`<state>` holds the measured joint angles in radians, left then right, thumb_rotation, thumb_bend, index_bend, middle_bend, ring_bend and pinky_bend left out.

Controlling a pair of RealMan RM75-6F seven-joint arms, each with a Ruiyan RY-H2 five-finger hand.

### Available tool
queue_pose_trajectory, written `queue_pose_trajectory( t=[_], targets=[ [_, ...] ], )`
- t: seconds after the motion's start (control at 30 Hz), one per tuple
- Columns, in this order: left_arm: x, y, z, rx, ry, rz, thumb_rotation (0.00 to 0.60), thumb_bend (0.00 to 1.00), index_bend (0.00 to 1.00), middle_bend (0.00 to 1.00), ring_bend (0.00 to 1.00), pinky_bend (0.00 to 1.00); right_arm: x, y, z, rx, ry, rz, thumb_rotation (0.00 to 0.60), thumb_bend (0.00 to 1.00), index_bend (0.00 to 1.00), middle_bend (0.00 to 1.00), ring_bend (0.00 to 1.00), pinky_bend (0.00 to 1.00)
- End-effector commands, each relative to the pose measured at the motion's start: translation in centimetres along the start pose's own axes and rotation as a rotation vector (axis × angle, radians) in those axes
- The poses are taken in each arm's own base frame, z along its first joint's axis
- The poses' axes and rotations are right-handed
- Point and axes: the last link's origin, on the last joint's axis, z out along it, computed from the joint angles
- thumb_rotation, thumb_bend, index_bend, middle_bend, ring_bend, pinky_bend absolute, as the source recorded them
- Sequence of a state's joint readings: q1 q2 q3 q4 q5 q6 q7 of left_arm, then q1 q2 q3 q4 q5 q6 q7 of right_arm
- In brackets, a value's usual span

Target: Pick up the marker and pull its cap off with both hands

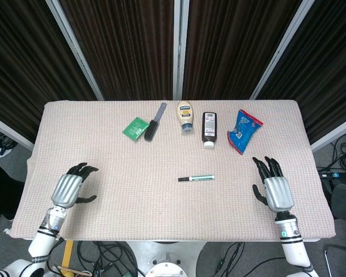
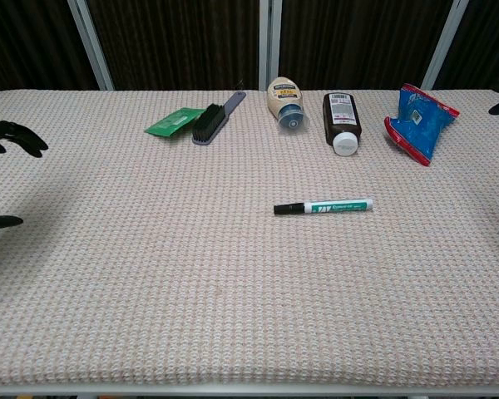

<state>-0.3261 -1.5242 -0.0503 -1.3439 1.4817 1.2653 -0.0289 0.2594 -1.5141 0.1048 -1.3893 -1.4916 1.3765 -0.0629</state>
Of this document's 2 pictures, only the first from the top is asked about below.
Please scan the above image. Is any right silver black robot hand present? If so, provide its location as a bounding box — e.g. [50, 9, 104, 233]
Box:
[251, 156, 295, 214]

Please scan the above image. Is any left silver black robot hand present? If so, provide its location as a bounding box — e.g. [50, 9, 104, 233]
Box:
[51, 162, 99, 209]

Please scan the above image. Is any green white marker pen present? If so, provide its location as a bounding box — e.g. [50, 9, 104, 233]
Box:
[187, 174, 216, 182]

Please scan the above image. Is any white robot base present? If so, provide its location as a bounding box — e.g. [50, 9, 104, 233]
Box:
[126, 241, 206, 277]

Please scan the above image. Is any dark sauce bottle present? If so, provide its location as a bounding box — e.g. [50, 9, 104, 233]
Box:
[201, 111, 218, 149]

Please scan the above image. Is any black power strip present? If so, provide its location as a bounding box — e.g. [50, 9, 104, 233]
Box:
[318, 170, 346, 179]

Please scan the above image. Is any person in black clothes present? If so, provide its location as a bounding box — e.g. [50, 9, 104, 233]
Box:
[0, 158, 27, 222]

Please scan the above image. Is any yellow floor tape strip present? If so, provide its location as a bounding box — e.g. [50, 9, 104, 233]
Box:
[61, 241, 75, 268]

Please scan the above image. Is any blue snack bag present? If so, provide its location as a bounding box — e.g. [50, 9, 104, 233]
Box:
[226, 108, 264, 156]

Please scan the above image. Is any wooden stick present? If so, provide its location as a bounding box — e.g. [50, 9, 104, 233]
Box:
[57, 265, 91, 275]

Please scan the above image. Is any green packet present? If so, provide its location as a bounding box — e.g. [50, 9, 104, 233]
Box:
[122, 116, 150, 141]

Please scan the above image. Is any beige woven tablecloth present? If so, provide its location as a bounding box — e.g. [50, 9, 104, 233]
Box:
[4, 99, 337, 242]

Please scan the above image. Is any mayonnaise squeeze bottle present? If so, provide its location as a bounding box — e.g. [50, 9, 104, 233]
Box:
[177, 100, 196, 136]

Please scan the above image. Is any dark corrugated partition panel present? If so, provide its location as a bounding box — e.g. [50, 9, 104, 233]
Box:
[256, 0, 346, 145]
[0, 0, 96, 143]
[59, 0, 174, 101]
[184, 0, 303, 101]

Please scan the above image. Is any black floor cable bundle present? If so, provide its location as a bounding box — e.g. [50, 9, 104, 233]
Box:
[0, 126, 18, 158]
[76, 241, 139, 277]
[319, 132, 346, 174]

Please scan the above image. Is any grey aluminium frame rail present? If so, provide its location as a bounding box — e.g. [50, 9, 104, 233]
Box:
[310, 114, 346, 153]
[0, 111, 35, 151]

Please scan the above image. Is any black cable with inline switch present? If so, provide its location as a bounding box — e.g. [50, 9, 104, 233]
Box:
[197, 241, 286, 277]

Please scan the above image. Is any black brush grey handle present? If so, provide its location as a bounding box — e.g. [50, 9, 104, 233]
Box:
[144, 103, 168, 142]

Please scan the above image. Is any grey aluminium frame post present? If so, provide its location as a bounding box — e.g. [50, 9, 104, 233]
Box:
[172, 0, 190, 101]
[249, 0, 315, 101]
[45, 0, 105, 101]

